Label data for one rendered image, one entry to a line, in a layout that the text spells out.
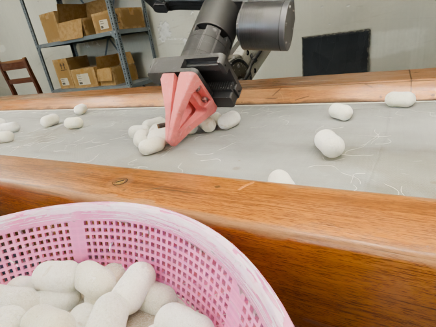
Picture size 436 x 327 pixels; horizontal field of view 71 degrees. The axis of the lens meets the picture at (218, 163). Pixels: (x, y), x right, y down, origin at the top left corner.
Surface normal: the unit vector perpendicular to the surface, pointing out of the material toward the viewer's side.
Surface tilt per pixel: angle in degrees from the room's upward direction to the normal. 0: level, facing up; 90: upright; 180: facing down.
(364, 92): 45
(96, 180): 0
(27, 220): 75
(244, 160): 0
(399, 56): 90
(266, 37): 116
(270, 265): 90
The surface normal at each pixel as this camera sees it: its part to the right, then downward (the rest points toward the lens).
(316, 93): -0.42, -0.36
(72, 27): -0.48, 0.18
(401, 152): -0.14, -0.91
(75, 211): -0.11, 0.15
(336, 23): -0.48, 0.44
